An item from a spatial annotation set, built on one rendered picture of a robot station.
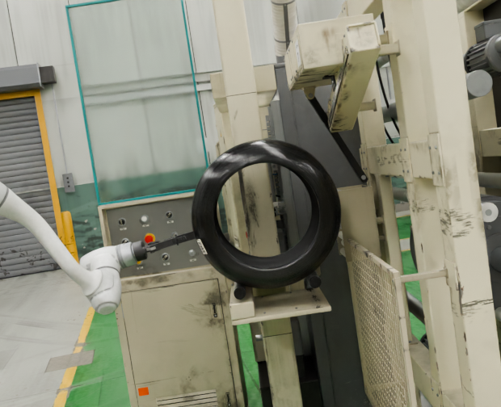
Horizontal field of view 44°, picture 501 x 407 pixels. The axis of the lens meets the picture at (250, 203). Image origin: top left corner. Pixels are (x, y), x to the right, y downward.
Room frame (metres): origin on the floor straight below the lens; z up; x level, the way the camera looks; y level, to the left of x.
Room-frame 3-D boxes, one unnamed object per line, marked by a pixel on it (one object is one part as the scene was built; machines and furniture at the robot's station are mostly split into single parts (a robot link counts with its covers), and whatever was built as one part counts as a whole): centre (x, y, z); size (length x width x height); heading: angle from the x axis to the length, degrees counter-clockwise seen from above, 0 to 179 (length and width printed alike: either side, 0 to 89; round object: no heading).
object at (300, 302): (2.45, -0.05, 0.80); 0.37 x 0.36 x 0.02; 90
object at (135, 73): (3.01, 0.45, 1.75); 0.55 x 0.02 x 0.95; 90
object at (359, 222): (2.67, -0.43, 1.05); 0.20 x 0.15 x 0.30; 0
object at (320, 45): (2.33, -0.35, 1.71); 0.61 x 0.25 x 0.15; 0
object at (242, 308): (2.45, 0.09, 0.84); 0.36 x 0.09 x 0.06; 0
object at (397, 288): (2.22, -0.38, 0.65); 0.90 x 0.02 x 0.70; 0
